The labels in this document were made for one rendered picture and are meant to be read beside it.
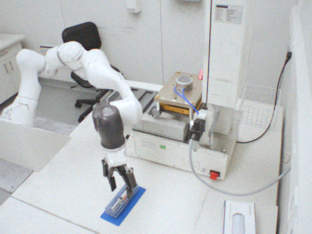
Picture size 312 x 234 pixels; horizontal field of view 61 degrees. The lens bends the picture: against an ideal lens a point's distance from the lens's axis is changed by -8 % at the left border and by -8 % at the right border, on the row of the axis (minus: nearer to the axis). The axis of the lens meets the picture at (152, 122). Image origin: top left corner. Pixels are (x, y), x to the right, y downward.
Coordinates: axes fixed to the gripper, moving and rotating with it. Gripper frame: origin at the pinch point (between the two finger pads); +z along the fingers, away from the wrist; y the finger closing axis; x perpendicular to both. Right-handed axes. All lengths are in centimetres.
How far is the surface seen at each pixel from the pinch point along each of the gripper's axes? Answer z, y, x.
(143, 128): -10.5, 5.3, -27.9
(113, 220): 9.8, -1.2, 9.6
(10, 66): 37, 255, -116
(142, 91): -15, 19, -50
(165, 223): 9.8, -20.7, 0.9
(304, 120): -36, -59, -27
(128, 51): 23, 116, -175
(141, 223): 9.8, -12.1, 5.1
